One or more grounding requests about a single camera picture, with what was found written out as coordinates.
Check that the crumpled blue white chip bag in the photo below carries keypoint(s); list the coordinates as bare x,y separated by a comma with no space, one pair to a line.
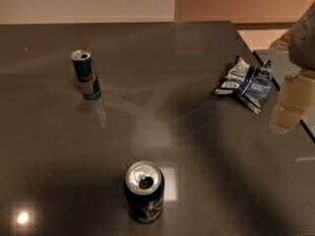
251,84

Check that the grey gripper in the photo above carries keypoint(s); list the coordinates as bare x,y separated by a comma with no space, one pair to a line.
303,46

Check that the dark blue soda can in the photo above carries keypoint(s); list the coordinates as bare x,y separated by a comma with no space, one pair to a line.
144,191

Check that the slim blue silver redbull can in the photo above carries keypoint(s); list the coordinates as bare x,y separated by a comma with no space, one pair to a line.
87,78

